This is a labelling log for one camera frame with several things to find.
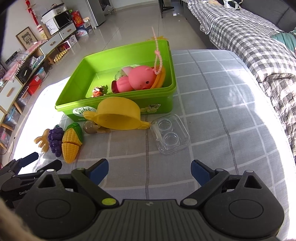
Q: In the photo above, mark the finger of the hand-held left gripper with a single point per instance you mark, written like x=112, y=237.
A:
x=52, y=167
x=29, y=160

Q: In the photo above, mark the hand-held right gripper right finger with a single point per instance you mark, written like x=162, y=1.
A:
x=200, y=173

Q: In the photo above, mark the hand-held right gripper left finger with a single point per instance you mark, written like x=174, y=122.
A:
x=100, y=172

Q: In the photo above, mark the clear plastic lens case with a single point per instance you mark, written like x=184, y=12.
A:
x=179, y=129

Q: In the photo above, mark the yellow toy pot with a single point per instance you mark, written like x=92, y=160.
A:
x=115, y=113

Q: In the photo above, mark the orange tiger figurine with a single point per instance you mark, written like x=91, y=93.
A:
x=98, y=92

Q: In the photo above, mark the green plastic bin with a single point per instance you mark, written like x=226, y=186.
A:
x=167, y=100

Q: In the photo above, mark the pink toy pig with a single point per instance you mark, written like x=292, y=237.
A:
x=136, y=78

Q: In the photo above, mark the orange toy carrot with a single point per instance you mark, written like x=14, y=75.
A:
x=160, y=78

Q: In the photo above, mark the cream starfish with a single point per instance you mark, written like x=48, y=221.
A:
x=164, y=37

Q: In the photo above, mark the person's left forearm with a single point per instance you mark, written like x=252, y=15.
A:
x=9, y=222

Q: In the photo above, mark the yellow toy corn half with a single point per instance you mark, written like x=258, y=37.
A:
x=69, y=153

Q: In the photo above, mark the purple toy grapes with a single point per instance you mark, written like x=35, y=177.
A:
x=55, y=141

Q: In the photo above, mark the toy corn half green husk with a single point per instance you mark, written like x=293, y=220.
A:
x=69, y=136

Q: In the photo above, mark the clear storage bin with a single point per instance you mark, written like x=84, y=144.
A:
x=12, y=117

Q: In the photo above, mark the brown toy mushroom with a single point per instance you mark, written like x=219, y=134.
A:
x=89, y=127

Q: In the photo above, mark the grey grid tablecloth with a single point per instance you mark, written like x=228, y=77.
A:
x=219, y=115

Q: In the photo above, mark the white wooden media cabinet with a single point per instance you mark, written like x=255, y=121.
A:
x=10, y=90

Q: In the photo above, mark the red storage box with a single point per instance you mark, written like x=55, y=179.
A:
x=35, y=84

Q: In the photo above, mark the row of yellow toys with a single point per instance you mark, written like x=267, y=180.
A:
x=60, y=56

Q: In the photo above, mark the pink lace cloth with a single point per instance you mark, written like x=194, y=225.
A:
x=34, y=47

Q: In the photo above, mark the framed cartoon picture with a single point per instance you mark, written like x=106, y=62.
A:
x=26, y=38

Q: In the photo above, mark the white patterned box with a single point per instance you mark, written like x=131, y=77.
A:
x=72, y=40

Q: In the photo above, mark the white yellow canister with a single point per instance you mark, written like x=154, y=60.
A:
x=42, y=32

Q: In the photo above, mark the white red floor box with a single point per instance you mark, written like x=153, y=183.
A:
x=82, y=31

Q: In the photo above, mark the black microwave oven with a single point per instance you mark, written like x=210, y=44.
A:
x=62, y=19

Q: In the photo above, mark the red gift box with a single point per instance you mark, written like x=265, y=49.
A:
x=77, y=19

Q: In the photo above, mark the checkered blanket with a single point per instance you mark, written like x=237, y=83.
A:
x=231, y=27

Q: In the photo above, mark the white printer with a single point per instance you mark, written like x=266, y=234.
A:
x=53, y=12

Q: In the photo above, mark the teal cushion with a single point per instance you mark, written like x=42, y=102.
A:
x=284, y=40

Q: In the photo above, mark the silver refrigerator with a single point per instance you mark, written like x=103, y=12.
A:
x=96, y=14

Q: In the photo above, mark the dark dining table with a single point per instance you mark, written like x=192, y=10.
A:
x=161, y=7

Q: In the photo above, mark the white ribbon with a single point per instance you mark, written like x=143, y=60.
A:
x=236, y=6

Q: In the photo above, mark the black garment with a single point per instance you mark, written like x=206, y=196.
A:
x=225, y=2

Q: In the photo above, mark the dark grey sofa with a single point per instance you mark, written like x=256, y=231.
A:
x=277, y=11

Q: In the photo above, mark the red wall decoration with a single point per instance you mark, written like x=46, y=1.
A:
x=34, y=16

